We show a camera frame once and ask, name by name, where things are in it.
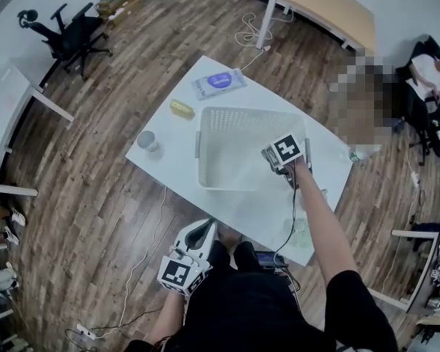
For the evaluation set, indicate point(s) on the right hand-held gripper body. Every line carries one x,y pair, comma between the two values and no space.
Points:
286,149

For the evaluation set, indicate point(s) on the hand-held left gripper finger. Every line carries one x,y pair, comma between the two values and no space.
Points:
209,246
182,235

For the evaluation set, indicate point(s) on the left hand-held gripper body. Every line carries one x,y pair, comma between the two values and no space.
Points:
174,273

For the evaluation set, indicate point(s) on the white plastic basket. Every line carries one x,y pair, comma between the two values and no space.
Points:
234,141

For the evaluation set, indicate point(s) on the person's left forearm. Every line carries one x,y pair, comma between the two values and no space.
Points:
166,317

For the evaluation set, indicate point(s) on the person's right forearm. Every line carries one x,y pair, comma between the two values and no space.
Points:
315,215

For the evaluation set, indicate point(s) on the printed paper cup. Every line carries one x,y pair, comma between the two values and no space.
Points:
146,141

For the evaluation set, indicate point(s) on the small pale yellow piece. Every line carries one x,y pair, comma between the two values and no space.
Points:
181,108

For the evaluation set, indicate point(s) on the person's black trousers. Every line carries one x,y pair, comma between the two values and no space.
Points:
242,255

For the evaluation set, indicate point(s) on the black device with screen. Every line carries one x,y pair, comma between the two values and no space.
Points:
267,259

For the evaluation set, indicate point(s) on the clear plastic water bottle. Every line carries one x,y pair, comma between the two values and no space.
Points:
359,154

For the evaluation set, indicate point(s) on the person's black shirt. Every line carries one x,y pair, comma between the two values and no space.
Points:
256,314

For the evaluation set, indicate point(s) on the wipes packet with purple label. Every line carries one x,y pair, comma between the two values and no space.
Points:
218,83

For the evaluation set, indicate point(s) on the white power strip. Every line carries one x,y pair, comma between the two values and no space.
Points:
415,180
86,331

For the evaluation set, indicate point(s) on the black office chair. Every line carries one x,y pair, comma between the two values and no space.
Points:
418,123
77,31

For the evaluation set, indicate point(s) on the wooden-top desk with white legs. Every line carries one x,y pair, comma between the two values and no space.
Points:
333,6

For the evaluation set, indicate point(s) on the dark desk with white legs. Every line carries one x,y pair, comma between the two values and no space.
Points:
414,234

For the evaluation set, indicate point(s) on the black cloth bundle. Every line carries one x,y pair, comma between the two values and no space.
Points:
436,229

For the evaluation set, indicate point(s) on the grey cloth bundle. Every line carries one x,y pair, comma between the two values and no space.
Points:
0,279

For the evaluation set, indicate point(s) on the cardboard boxes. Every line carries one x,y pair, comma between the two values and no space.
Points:
117,4

